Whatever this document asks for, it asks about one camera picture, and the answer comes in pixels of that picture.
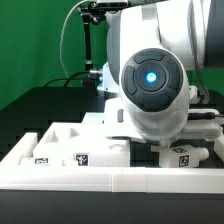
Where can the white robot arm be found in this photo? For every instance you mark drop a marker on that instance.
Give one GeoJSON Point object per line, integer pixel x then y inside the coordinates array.
{"type": "Point", "coordinates": [149, 50]}

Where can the white marker tag sheet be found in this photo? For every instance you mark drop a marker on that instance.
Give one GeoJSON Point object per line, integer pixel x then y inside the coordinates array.
{"type": "Point", "coordinates": [93, 118]}

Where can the white square tabletop part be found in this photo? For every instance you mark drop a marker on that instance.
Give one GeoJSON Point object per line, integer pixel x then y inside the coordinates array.
{"type": "Point", "coordinates": [83, 145]}

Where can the white U-shaped obstacle fence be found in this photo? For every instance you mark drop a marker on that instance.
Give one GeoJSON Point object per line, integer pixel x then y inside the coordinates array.
{"type": "Point", "coordinates": [19, 172]}

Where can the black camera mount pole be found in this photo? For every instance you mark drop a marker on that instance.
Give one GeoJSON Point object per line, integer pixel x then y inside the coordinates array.
{"type": "Point", "coordinates": [90, 14]}

